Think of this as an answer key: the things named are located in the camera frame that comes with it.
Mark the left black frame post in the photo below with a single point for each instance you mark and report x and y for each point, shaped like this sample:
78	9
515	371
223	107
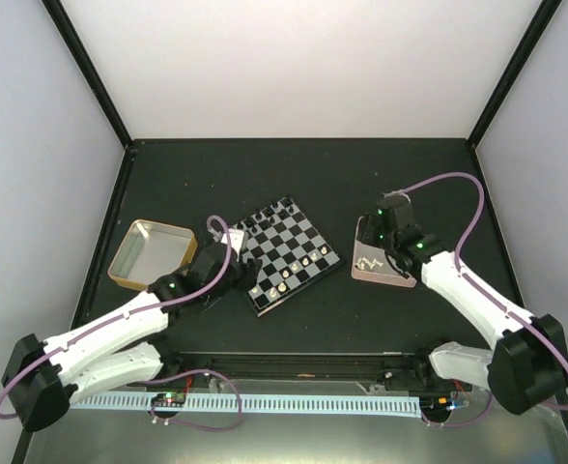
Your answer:
62	21

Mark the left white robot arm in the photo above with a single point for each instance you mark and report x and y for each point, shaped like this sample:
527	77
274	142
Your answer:
43	378

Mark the black frame post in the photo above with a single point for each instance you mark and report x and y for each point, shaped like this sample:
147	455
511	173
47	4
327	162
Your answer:
532	35
62	21

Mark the pink tin with pieces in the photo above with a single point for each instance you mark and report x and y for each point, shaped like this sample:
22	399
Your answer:
370	264

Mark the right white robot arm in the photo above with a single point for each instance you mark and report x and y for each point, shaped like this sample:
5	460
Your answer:
525	362

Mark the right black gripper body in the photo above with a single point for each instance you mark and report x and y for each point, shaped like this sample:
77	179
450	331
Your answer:
369	237

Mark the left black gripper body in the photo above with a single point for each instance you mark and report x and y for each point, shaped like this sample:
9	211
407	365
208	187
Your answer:
246	281

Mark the white slotted cable duct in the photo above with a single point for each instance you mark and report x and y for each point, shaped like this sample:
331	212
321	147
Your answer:
249	403

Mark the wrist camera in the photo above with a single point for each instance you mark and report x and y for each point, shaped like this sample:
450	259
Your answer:
236	238
396	193

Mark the right black frame post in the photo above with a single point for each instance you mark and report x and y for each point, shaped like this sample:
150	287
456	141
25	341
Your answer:
532	35

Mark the black and white chessboard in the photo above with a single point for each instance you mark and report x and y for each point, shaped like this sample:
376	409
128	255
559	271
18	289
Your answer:
280	240

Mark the black mounting rail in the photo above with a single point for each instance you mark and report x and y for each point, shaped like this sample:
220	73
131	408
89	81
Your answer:
396	372

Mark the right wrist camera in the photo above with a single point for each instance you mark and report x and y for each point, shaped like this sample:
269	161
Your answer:
396	193

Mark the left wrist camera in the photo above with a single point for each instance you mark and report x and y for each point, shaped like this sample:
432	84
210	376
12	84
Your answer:
236	238

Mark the gold metal tin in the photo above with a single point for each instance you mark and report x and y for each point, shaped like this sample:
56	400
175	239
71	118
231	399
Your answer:
150	250

